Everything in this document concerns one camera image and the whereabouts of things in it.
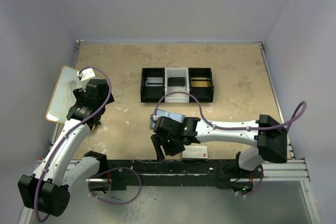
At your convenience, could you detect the blue leather card holder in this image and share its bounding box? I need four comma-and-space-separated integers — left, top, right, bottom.
150, 109, 186, 130

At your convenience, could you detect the white card box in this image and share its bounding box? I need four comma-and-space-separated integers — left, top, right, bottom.
182, 146, 208, 159

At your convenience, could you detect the yellow framed whiteboard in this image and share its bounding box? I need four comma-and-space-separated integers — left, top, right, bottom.
45, 66, 97, 124

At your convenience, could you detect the black and white sorting tray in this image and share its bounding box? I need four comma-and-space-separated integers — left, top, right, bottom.
140, 68, 214, 103

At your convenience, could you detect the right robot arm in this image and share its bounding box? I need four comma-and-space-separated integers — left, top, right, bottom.
151, 115, 287, 171

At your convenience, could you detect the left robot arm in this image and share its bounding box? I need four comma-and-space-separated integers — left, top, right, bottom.
18, 79, 114, 217

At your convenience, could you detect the black card in tray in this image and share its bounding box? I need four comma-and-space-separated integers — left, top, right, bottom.
167, 77, 186, 87

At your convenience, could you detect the gold card in tray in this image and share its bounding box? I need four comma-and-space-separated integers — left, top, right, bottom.
191, 78, 212, 88

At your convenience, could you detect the white card in tray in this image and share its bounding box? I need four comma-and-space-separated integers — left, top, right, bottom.
145, 77, 163, 87

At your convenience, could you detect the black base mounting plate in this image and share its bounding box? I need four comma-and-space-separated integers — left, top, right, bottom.
89, 159, 263, 191

